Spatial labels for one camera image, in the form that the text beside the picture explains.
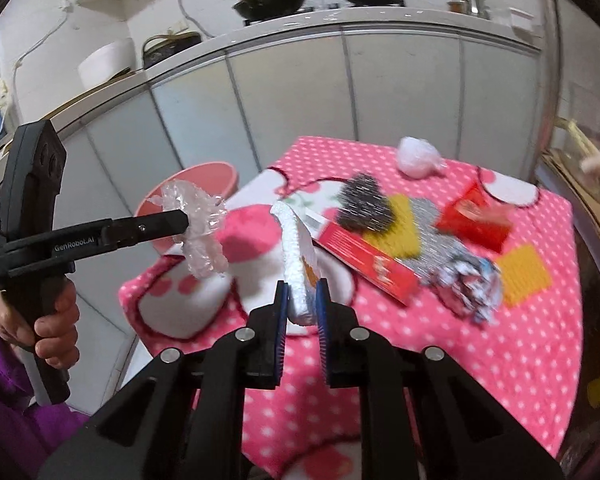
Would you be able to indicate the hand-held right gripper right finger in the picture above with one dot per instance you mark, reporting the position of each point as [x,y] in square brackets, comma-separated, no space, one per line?
[323,320]

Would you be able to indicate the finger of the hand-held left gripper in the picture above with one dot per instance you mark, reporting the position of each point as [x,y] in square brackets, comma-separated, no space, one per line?
[150,227]

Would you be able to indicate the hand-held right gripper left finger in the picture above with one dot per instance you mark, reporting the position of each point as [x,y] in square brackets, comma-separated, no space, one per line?
[281,320]

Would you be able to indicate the clear plastic wrap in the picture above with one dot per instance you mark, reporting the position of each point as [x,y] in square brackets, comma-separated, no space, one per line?
[205,255]

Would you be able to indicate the white foam piece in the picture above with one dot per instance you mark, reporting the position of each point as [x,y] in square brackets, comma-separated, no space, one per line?
[292,255]

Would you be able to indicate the pink plastic basin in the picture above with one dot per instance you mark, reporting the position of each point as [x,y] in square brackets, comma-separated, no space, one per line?
[205,175]

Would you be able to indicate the large yellow sponge cloth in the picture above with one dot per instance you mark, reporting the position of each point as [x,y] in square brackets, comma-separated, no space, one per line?
[400,235]

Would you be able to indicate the steel wool scrubber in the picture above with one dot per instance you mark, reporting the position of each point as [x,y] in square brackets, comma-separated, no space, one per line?
[362,202]

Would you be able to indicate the silver glitter sponge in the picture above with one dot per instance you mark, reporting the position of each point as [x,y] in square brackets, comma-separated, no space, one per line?
[430,250]

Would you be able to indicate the foil ball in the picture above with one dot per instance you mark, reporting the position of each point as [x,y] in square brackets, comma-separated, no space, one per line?
[465,285]

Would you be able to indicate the small yellow sponge cloth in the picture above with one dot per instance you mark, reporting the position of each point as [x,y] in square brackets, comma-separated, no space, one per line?
[525,272]

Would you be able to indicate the person's left forearm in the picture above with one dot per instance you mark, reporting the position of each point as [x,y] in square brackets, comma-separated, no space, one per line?
[5,410]

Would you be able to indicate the person's left hand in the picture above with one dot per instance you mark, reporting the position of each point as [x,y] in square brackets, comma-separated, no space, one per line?
[55,327]

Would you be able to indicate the white rice cooker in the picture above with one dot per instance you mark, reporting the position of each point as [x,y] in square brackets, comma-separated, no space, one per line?
[107,62]

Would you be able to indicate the pink polka dot blanket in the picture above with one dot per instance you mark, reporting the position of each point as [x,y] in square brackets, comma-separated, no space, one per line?
[480,360]

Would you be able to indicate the grey kitchen cabinet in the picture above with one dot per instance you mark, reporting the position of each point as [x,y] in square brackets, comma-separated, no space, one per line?
[290,110]

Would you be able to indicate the white plastic bag ball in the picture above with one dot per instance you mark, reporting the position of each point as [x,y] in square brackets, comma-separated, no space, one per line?
[417,157]

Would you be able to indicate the gas stove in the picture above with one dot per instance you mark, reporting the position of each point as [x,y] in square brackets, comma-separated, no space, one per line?
[325,8]

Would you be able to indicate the white plastic container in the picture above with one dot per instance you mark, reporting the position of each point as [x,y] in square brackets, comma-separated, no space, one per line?
[521,20]

